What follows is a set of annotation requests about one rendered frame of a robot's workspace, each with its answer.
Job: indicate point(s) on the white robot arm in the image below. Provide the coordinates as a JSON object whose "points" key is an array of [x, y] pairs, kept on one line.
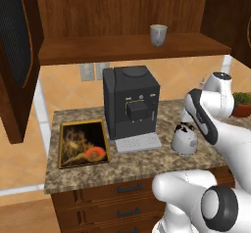
{"points": [[196, 191]]}

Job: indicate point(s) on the dark tray with gold rim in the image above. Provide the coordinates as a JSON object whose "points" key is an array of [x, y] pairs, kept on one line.
{"points": [[83, 144]]}

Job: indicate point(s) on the grey mug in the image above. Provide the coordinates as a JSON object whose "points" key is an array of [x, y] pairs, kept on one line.
{"points": [[158, 34]]}

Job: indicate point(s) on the wooden base cabinet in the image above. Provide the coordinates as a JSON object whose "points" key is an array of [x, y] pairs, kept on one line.
{"points": [[65, 210]]}

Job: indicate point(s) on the wooden cabinet door, dark panel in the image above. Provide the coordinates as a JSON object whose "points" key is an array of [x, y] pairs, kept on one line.
{"points": [[222, 18], [14, 47]]}

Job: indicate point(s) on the black coffee machine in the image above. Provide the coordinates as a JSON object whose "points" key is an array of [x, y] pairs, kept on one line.
{"points": [[130, 90]]}

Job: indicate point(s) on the wooden drawer front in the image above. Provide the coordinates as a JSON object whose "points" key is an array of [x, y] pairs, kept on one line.
{"points": [[98, 214], [101, 229], [98, 192]]}

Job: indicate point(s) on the green plant in terracotta pot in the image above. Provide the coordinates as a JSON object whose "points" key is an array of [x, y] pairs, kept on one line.
{"points": [[242, 104]]}

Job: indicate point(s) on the grey wall outlet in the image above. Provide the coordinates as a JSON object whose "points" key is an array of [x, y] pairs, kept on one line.
{"points": [[102, 70], [87, 72]]}

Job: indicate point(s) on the wooden wall cabinet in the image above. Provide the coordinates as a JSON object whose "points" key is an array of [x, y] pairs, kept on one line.
{"points": [[114, 18]]}

